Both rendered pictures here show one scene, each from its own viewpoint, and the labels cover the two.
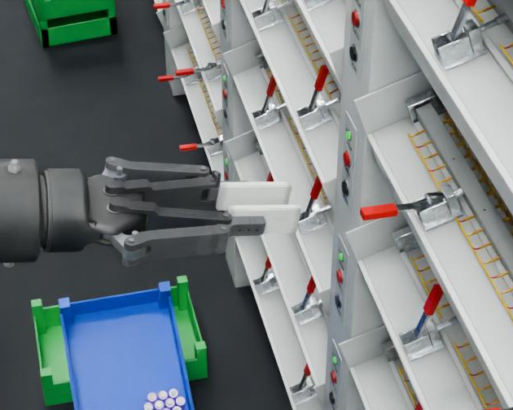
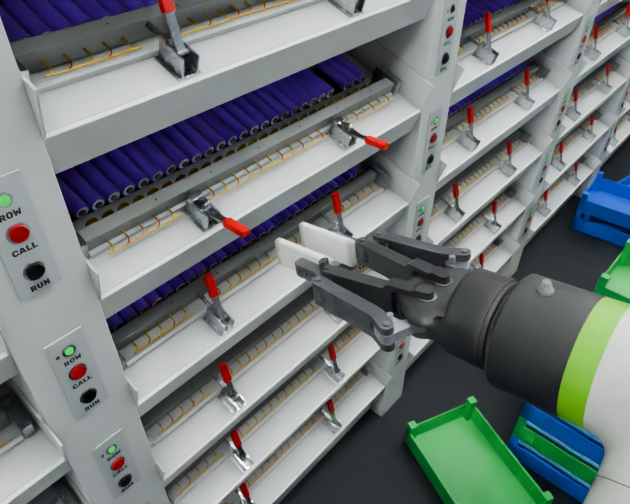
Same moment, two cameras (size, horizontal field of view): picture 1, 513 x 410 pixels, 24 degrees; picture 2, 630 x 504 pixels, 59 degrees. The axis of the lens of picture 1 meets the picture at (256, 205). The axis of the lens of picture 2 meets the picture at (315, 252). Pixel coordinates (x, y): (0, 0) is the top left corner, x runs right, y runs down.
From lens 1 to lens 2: 1.21 m
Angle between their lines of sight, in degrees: 86
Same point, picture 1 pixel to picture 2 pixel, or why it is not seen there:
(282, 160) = not seen: outside the picture
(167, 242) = (430, 248)
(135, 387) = not seen: outside the picture
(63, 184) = (495, 277)
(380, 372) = (163, 451)
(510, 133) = (265, 37)
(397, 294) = (171, 356)
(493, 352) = (311, 168)
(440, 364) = (231, 306)
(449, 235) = (222, 206)
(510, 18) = (157, 16)
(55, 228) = not seen: hidden behind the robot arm
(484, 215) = (215, 171)
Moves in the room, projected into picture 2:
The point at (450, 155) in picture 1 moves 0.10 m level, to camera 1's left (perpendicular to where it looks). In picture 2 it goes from (152, 202) to (189, 247)
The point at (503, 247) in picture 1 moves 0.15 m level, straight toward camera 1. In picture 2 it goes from (243, 157) to (350, 138)
